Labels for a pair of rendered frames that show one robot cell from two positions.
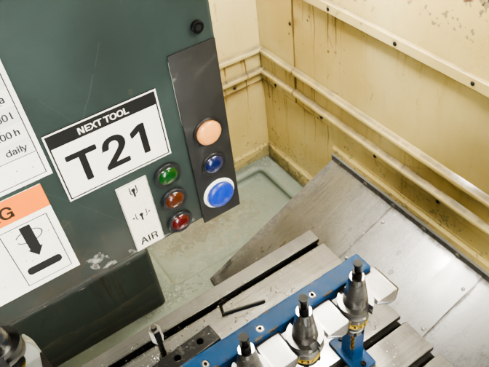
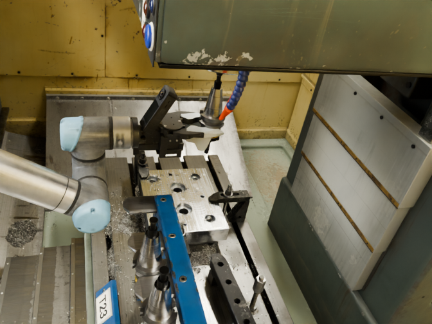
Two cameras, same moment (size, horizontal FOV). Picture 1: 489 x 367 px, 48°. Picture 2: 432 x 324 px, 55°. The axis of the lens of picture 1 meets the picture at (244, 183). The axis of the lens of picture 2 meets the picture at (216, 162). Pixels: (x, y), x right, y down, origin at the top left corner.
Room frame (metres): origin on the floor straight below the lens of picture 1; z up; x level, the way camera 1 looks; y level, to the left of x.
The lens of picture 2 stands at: (0.57, -0.48, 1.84)
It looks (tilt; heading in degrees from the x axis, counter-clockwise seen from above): 35 degrees down; 96
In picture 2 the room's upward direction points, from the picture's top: 11 degrees clockwise
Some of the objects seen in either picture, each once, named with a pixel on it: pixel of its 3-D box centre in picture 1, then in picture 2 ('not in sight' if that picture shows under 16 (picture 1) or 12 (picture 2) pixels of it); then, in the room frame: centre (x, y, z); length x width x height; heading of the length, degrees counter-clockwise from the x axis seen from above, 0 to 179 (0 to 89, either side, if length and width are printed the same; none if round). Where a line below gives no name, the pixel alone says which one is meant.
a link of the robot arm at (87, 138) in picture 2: not in sight; (87, 134); (0.20, 0.25, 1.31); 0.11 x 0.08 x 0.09; 28
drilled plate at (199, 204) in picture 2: not in sight; (180, 203); (0.38, 0.49, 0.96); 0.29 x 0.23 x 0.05; 118
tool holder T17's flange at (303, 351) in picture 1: (305, 337); (158, 314); (0.48, -0.07, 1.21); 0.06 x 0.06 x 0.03
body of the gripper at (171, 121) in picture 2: not in sight; (157, 134); (0.34, 0.32, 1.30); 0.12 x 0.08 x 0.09; 28
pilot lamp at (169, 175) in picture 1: (168, 175); not in sight; (0.38, 0.07, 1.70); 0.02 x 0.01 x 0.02; 118
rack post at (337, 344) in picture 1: (354, 317); not in sight; (0.61, -0.18, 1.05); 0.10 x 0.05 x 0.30; 28
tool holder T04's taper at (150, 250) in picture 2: (247, 360); (151, 246); (0.43, 0.03, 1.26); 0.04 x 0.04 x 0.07
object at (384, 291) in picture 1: (378, 287); not in sight; (0.56, -0.21, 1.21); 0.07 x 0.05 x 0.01; 28
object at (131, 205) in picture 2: not in sight; (139, 204); (0.35, 0.18, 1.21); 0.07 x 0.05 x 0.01; 28
